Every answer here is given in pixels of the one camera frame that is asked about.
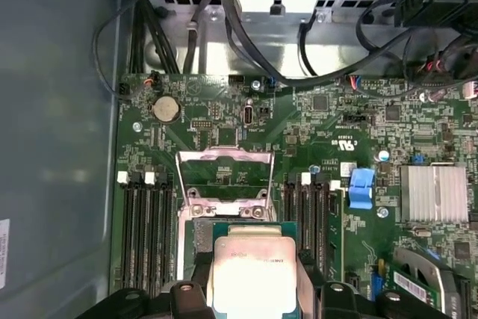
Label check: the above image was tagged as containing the silver green CPU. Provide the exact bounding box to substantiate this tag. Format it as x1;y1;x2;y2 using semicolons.
211;221;299;319

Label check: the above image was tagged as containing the black graphics card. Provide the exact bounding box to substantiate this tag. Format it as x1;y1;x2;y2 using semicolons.
391;246;478;319

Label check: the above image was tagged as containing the red black wire bundle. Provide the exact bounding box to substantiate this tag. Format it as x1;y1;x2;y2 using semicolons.
418;34;478;88

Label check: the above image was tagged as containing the round coin battery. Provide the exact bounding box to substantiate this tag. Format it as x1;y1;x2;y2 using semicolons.
150;94;183;125

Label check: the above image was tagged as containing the black power cable bundle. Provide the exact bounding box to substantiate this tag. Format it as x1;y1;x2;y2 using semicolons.
128;0;182;75

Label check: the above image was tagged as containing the white sticker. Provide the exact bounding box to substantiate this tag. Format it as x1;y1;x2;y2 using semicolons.
0;217;11;290

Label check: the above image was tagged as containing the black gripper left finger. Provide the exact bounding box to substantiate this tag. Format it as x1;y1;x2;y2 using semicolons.
76;251;216;319

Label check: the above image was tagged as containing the blue plastic connector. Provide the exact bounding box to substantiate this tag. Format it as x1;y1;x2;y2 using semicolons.
347;167;376;211

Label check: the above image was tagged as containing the green motherboard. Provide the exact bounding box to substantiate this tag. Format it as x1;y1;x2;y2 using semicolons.
110;72;478;319

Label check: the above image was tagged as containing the black PC case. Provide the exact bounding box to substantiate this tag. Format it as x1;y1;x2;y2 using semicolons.
0;0;478;319

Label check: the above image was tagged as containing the metal CPU socket cover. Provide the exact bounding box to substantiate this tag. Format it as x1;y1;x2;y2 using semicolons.
174;146;278;219

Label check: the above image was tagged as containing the silver chipset heat sink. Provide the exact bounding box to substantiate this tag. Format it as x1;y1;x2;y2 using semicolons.
400;164;470;225

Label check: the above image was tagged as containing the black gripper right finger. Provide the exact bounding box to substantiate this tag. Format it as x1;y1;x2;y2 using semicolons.
297;250;453;319

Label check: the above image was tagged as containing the grey black cable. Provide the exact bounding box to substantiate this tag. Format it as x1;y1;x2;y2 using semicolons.
182;0;221;75

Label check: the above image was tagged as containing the silver internal USB port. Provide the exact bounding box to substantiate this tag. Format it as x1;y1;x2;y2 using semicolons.
243;97;256;128

